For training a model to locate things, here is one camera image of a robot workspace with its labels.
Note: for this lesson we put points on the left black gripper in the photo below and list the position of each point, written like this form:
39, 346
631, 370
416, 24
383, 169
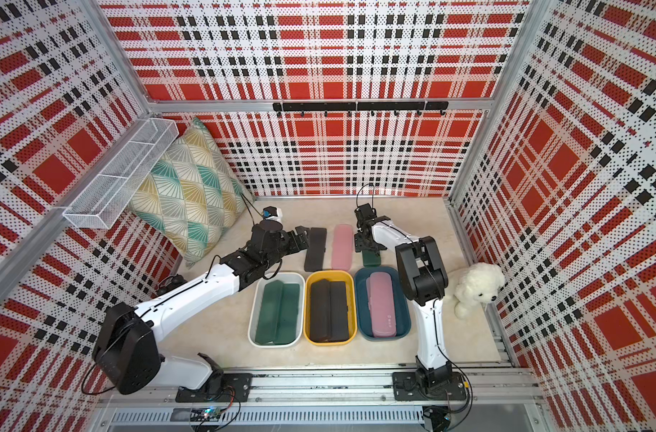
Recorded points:
303, 240

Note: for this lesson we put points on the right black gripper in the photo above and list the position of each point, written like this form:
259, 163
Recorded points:
359, 244

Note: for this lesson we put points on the black pencil case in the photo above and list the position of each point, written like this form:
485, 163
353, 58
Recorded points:
320, 323
339, 312
316, 250

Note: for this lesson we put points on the pink pencil case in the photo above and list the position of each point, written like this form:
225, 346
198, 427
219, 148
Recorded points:
342, 250
383, 305
369, 305

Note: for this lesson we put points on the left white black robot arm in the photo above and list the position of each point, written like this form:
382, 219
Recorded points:
127, 348

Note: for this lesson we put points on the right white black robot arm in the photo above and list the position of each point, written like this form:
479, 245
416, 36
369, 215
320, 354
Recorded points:
423, 280

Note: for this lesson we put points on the yellow storage tray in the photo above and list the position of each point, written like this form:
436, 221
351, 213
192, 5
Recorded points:
332, 276

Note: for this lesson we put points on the white storage tray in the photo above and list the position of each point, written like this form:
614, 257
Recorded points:
286, 278

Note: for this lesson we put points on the teal storage tray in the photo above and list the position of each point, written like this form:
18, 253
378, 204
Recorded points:
403, 320

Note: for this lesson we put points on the patterned throw pillow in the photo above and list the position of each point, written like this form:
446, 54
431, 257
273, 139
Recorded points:
192, 195

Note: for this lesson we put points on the white plush seal toy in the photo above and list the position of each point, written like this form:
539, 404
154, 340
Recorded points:
475, 287

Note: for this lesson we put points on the black alarm clock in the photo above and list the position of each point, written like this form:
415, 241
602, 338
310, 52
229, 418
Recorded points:
169, 284

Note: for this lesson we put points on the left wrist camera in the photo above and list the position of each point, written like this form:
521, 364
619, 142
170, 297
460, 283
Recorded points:
272, 213

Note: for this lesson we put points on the black hook rail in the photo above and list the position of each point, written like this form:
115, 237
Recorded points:
356, 106

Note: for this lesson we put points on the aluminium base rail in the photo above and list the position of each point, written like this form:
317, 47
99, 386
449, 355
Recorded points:
489, 384

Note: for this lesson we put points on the white wire mesh shelf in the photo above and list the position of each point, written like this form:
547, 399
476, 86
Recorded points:
101, 202

